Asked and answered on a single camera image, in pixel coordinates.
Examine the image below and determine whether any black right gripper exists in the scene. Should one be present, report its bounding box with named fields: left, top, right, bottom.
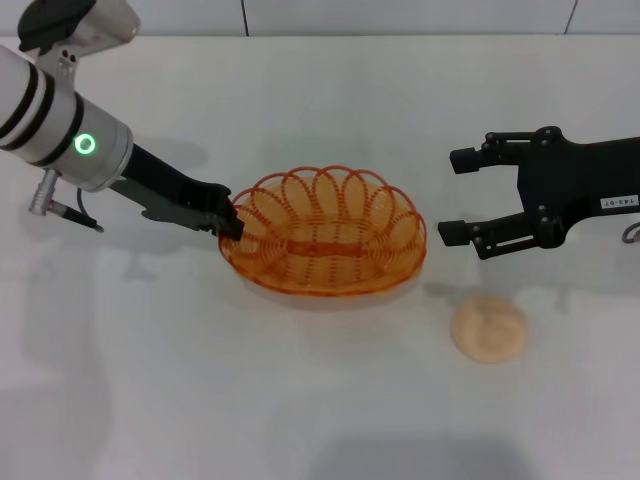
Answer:
left=437, top=125, right=640, bottom=261

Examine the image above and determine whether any round beige bread bun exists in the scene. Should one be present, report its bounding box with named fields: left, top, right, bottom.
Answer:
left=450, top=294, right=528, bottom=363

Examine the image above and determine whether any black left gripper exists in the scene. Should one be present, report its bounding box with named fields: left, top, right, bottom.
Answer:
left=106, top=142, right=246, bottom=242

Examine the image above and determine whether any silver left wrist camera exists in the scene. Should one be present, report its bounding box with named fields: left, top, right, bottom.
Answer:
left=17, top=0, right=142, bottom=69

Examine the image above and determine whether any white number label sticker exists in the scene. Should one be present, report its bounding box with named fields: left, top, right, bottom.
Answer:
left=597, top=193, right=640, bottom=210

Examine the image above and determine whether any silver plug with black cable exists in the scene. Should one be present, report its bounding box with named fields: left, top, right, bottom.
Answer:
left=27, top=168, right=107, bottom=234

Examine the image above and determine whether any orange plastic wire basket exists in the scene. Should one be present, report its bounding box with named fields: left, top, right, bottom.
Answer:
left=216, top=165, right=429, bottom=302

